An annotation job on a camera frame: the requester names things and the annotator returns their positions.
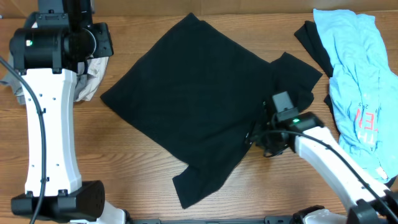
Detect black t-shirt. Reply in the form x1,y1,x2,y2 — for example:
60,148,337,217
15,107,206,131
101,14,321,208

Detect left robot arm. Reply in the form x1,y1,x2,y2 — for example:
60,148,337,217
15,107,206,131
7,0,132,223

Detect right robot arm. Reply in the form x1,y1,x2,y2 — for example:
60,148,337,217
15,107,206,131
246,103,397,223

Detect grey folded shorts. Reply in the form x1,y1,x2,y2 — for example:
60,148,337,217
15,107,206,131
1,71,25,105

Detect light blue t-shirt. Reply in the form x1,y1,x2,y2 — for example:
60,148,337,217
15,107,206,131
312,8,398,184

